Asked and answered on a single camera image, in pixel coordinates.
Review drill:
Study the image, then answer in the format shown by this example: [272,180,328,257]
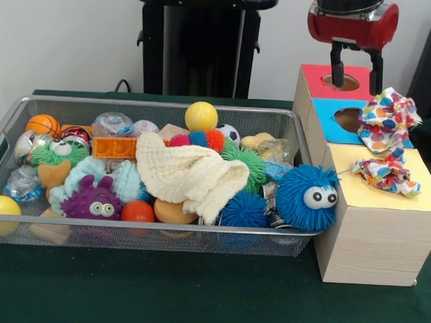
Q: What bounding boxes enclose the small soccer ball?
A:
[215,123,241,147]

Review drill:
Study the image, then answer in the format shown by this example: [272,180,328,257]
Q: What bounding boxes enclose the green spiky toy with eyes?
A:
[219,140,269,195]
[29,137,92,192]

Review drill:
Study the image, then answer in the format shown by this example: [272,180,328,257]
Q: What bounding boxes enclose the small orange-red ball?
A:
[120,199,156,223]

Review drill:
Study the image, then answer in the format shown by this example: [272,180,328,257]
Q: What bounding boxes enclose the shallow silver mesh bin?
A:
[0,93,332,259]

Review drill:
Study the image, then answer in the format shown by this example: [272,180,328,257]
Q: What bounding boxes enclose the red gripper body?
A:
[306,0,400,52]

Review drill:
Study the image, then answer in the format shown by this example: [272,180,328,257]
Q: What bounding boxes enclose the cream knitted cloth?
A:
[132,131,252,227]

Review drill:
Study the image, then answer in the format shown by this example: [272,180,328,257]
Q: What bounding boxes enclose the polka dot cloth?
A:
[356,85,425,157]
[350,147,423,200]

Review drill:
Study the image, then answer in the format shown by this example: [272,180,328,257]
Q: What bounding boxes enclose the purple spiky monster toy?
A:
[60,173,125,222]

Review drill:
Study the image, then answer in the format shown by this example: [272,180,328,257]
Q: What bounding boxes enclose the wooden three-hole box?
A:
[287,63,431,288]

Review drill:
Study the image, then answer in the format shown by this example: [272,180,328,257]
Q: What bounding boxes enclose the black cable loop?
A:
[115,79,134,94]

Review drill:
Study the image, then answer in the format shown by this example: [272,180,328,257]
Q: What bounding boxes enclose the small baseball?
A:
[131,119,161,138]

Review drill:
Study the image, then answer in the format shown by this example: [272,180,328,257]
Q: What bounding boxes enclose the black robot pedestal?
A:
[127,0,281,100]

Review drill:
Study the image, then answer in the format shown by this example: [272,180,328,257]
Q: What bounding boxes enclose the blue spiky ball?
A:
[272,162,340,233]
[219,189,272,229]

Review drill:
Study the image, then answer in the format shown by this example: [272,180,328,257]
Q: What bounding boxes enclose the orange toy basketball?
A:
[24,113,64,140]

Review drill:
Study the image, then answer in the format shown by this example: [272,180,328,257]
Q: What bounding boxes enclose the yellow ball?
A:
[0,195,23,238]
[184,100,219,132]

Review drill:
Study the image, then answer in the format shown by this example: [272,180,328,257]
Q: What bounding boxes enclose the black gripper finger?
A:
[368,49,384,96]
[328,41,346,90]

